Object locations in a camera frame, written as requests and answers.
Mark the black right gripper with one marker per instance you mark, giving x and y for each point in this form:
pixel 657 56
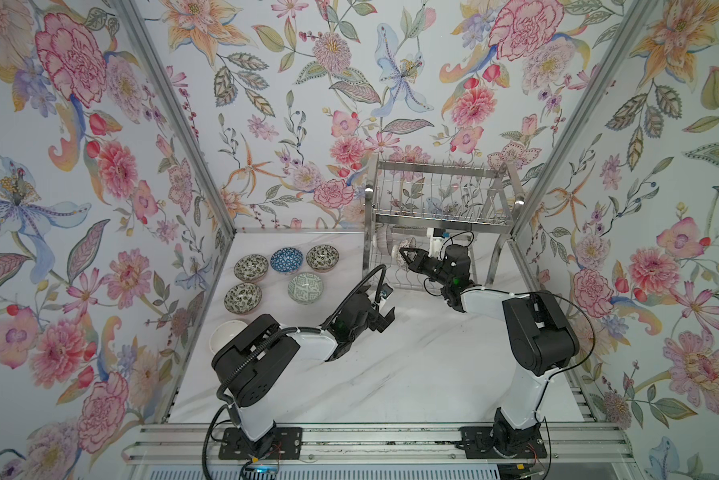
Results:
pixel 421 260

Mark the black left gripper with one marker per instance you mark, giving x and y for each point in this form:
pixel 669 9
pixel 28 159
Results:
pixel 379 319

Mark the brown mandala pattern bowl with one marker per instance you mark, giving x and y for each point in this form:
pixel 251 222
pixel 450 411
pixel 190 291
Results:
pixel 403 240

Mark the two-tier steel dish rack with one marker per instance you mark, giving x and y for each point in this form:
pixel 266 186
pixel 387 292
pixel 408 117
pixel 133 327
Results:
pixel 466 200

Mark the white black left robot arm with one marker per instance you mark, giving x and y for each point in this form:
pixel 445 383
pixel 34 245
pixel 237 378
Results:
pixel 248 366

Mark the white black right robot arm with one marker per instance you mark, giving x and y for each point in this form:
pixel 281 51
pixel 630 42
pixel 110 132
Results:
pixel 541 339

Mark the pale green pattern bowl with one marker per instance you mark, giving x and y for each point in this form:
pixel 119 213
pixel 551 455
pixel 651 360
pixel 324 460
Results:
pixel 305 288

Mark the dark speckled bowl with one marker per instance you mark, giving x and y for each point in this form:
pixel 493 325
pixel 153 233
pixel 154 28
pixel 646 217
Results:
pixel 322 258

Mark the blue pattern bowl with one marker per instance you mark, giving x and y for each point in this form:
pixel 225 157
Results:
pixel 286 260

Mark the dark floral bowl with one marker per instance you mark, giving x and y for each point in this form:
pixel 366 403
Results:
pixel 242 298

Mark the green leaf pattern bowl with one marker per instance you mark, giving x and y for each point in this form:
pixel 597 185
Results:
pixel 251 268

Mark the plain white bowl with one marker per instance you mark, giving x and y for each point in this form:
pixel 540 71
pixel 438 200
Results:
pixel 225 333

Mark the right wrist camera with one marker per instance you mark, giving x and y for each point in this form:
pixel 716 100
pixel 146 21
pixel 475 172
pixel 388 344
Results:
pixel 437 239

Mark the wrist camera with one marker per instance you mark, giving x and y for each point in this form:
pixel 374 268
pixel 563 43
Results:
pixel 385 292
pixel 437 239

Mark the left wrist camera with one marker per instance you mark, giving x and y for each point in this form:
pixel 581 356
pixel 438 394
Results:
pixel 385 292

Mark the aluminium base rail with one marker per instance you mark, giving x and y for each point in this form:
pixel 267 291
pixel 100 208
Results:
pixel 324 443

